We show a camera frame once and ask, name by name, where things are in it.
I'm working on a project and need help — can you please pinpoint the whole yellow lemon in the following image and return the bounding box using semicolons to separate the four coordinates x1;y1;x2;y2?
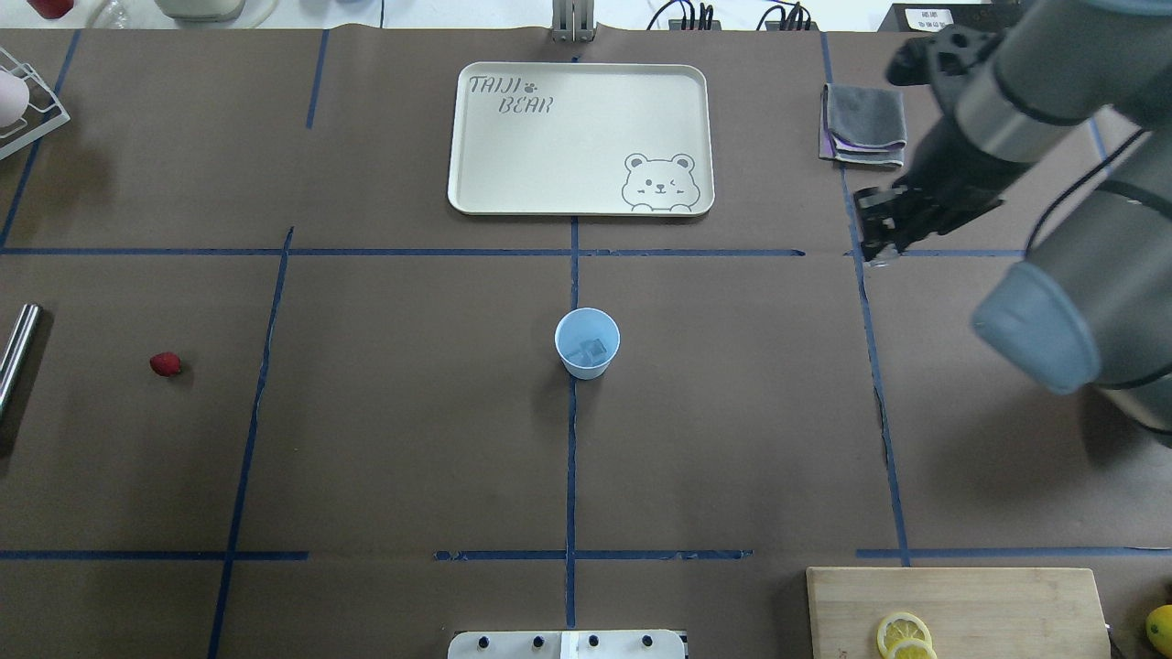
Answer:
1144;604;1172;658

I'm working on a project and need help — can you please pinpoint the purple folded cloth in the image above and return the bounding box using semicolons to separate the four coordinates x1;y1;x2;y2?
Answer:
819;125;906;167

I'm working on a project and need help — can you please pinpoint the light blue plastic cup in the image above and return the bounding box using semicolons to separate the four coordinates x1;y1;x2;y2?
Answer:
553;308;621;381

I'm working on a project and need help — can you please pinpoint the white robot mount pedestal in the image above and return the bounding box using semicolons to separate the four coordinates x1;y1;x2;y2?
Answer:
447;629;689;658

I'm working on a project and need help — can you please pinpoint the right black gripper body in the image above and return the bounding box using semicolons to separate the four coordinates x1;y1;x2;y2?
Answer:
902;128;1031;251

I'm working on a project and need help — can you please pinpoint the steel muddler black tip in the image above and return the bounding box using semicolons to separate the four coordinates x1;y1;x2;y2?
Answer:
1;303;42;417

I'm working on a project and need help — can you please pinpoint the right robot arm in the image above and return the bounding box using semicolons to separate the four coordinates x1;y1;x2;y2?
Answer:
852;1;1171;443

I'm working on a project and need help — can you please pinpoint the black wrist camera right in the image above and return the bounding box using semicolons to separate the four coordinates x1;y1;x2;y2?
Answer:
884;23;1004;115

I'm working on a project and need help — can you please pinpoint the ice cube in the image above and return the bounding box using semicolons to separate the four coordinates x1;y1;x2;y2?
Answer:
570;339;609;367

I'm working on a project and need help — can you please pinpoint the grey folded cloth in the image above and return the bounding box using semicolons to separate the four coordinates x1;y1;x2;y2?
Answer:
818;83;907;159

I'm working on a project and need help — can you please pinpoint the aluminium frame post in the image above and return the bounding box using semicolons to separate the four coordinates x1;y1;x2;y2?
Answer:
551;0;597;43

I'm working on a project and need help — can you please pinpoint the lemon slice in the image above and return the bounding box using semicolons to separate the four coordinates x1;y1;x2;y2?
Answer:
884;638;938;659
875;610;934;658

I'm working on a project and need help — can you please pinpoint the cream bear serving tray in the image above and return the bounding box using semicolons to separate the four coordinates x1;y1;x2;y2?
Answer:
447;61;715;218

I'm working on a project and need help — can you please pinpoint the bamboo cutting board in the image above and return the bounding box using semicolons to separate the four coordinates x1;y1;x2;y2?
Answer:
805;568;1111;658

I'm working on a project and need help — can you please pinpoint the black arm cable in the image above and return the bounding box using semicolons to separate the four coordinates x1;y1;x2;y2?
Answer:
1024;128;1145;257

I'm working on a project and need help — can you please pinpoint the red strawberry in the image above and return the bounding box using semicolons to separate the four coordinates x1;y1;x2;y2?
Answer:
149;351;183;378

